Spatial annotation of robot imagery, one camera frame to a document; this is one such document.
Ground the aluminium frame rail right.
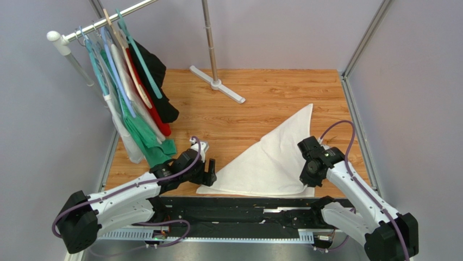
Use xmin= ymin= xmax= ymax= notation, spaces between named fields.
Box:
xmin=339 ymin=0 xmax=394 ymax=195

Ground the white hanging garment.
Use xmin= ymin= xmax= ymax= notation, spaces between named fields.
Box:
xmin=84 ymin=29 xmax=176 ymax=167

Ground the aluminium frame rail left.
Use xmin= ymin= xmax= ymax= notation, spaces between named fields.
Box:
xmin=63 ymin=128 xmax=120 ymax=261

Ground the wooden hanger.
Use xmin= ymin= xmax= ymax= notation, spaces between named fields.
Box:
xmin=103 ymin=8 xmax=153 ymax=109

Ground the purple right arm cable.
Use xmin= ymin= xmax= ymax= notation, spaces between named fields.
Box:
xmin=314 ymin=120 xmax=411 ymax=261

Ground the red hanging garment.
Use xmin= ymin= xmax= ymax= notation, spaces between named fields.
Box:
xmin=125 ymin=48 xmax=172 ymax=136

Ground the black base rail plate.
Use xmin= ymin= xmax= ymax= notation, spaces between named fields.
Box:
xmin=149 ymin=196 xmax=334 ymax=238

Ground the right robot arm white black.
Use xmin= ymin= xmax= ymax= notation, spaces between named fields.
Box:
xmin=297 ymin=136 xmax=419 ymax=260

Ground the light teal plastic hanger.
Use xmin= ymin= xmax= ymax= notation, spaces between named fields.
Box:
xmin=78 ymin=26 xmax=109 ymax=96

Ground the white slotted cable duct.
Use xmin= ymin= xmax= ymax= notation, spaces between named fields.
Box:
xmin=99 ymin=227 xmax=315 ymax=244

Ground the white cloth napkin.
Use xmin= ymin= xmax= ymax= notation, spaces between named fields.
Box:
xmin=196 ymin=104 xmax=315 ymax=198

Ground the green hanging garment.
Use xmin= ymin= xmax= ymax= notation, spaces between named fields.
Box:
xmin=104 ymin=44 xmax=177 ymax=167

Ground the white clothes rack stand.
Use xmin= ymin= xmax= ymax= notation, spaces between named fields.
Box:
xmin=46 ymin=0 xmax=247 ymax=108

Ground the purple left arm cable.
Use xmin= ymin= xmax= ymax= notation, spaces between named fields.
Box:
xmin=52 ymin=136 xmax=203 ymax=251

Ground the aluminium frame rail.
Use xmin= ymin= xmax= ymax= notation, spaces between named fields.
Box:
xmin=63 ymin=128 xmax=120 ymax=261
xmin=339 ymin=0 xmax=394 ymax=195

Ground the black hanging garment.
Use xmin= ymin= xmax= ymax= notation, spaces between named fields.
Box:
xmin=128 ymin=41 xmax=180 ymax=124

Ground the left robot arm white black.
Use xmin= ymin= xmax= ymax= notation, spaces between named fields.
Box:
xmin=53 ymin=145 xmax=217 ymax=254

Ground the blue plastic hanger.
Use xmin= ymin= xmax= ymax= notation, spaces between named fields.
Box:
xmin=99 ymin=27 xmax=136 ymax=119

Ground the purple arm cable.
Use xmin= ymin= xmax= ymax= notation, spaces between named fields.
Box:
xmin=52 ymin=136 xmax=203 ymax=251
xmin=314 ymin=120 xmax=411 ymax=261

